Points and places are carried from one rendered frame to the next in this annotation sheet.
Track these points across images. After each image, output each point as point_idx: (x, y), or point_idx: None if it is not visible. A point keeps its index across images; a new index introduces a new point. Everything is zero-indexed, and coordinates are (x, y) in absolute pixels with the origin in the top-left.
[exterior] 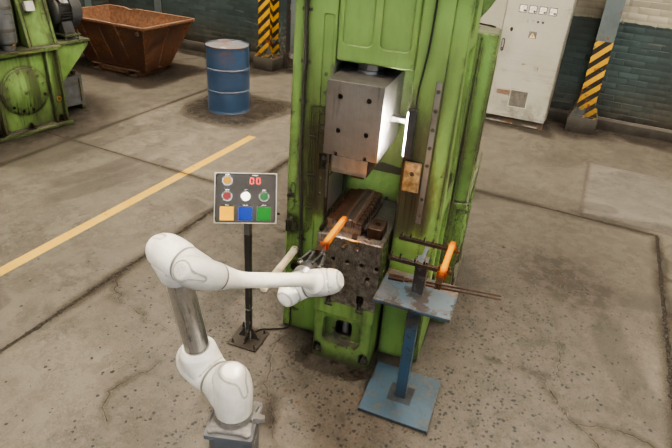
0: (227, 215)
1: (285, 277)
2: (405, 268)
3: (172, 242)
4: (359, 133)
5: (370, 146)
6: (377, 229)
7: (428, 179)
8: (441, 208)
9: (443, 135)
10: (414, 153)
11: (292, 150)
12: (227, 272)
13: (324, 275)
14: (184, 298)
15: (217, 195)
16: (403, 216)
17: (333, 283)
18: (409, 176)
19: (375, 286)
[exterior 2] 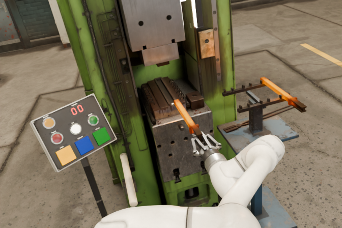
0: (68, 157)
1: (259, 171)
2: (218, 121)
3: (153, 224)
4: (162, 17)
5: (175, 26)
6: (199, 98)
7: (219, 39)
8: (234, 59)
9: None
10: (203, 22)
11: (91, 68)
12: (250, 211)
13: (268, 146)
14: None
15: (46, 143)
16: (207, 80)
17: (281, 149)
18: (205, 44)
19: (213, 145)
